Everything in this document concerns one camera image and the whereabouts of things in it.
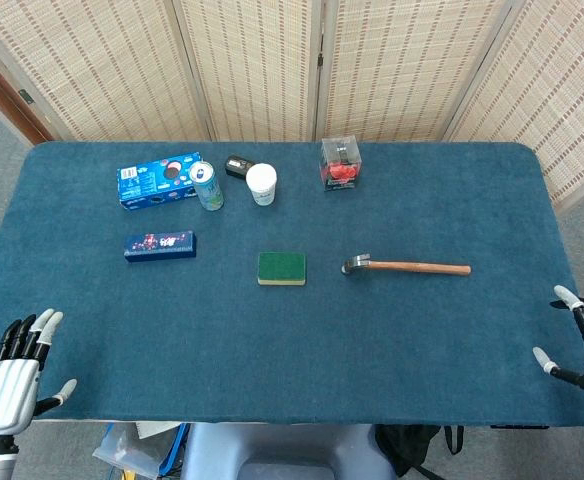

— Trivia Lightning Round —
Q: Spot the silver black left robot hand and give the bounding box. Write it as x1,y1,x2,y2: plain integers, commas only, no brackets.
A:
0,308,78,442

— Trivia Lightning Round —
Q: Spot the wooden handle claw hammer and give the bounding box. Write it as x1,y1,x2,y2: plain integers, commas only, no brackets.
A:
340,253,473,278

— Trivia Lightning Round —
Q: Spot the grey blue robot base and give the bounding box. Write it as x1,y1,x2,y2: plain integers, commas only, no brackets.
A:
178,422,399,480

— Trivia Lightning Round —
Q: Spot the green yellow sponge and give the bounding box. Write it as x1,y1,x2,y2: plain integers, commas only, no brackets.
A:
257,251,307,287

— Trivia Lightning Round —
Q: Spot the clear plastic bag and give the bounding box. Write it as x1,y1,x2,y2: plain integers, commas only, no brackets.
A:
91,424,174,480

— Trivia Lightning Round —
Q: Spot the white paper sheet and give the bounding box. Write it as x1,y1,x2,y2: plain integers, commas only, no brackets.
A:
131,422,182,441

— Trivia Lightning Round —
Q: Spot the dark blue oblong box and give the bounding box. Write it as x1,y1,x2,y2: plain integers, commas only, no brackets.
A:
123,230,197,265

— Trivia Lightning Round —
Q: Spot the black bag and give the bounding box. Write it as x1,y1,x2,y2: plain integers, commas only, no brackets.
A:
374,423,466,480

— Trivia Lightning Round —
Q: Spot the blue Oreo cookie box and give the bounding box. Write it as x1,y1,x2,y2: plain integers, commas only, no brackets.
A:
116,152,204,212

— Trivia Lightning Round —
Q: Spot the woven folding screen panel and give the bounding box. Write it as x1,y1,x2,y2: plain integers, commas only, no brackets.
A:
170,0,324,143
442,0,584,216
314,0,515,143
0,0,214,143

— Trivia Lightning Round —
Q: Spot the pale green drink can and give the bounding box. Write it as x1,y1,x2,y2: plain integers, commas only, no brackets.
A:
188,160,225,212

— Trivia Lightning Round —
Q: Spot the blue carpet table cover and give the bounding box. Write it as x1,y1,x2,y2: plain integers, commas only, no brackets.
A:
0,141,584,429

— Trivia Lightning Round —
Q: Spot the brown wooden door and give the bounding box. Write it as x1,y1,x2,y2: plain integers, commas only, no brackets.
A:
0,39,56,146

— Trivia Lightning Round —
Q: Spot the clear box with red items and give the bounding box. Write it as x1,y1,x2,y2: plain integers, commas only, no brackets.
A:
319,137,364,194

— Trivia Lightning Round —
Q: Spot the small black device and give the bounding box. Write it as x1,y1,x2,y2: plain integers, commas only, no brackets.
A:
224,154,258,182

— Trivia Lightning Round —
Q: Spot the white paper cup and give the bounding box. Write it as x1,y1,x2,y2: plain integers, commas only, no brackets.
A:
245,163,278,207

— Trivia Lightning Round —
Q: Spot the blue strap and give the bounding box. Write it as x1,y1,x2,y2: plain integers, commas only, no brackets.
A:
157,423,192,477

